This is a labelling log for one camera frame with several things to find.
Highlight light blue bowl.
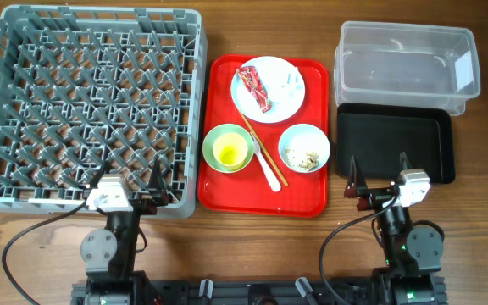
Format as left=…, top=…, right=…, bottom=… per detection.
left=278, top=124, right=330, bottom=174

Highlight clear plastic bin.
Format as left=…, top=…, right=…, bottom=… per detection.
left=334, top=21, right=481, bottom=116

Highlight red snack wrapper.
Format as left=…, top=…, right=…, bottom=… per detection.
left=236, top=66, right=272, bottom=113

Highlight grey plastic dishwasher rack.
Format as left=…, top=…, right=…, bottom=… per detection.
left=0, top=5, right=208, bottom=219

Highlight white plastic fork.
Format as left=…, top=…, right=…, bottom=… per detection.
left=251, top=135, right=281, bottom=192

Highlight black plastic tray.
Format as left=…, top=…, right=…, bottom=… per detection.
left=335, top=103, right=456, bottom=184

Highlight green bowl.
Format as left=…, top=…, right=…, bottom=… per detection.
left=202, top=124, right=253, bottom=173

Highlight light blue round plate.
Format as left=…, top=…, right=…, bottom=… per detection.
left=230, top=56, right=306, bottom=124

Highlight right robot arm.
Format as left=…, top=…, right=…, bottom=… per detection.
left=344, top=152, right=447, bottom=305

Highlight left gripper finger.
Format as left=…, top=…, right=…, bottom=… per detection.
left=89, top=161, right=108, bottom=189
left=147, top=157, right=168, bottom=199

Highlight yellow plastic cup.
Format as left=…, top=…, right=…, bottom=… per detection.
left=213, top=132, right=248, bottom=171

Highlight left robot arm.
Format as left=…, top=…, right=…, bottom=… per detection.
left=70, top=158, right=169, bottom=305

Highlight wooden chopstick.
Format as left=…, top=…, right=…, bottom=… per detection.
left=239, top=111, right=289, bottom=186

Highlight white tissue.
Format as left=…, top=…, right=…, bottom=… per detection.
left=281, top=67, right=300, bottom=98

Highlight rice and nut scraps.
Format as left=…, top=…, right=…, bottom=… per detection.
left=284, top=147, right=319, bottom=172

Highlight red plastic tray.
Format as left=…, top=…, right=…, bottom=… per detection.
left=197, top=54, right=330, bottom=217

